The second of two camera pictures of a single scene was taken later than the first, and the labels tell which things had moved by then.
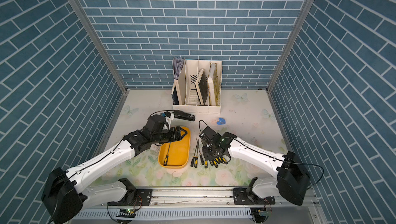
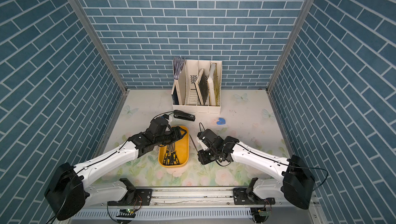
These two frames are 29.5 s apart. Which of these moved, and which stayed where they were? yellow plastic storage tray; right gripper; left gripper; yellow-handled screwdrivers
Moved: yellow-handled screwdrivers
Stayed: left gripper; right gripper; yellow plastic storage tray
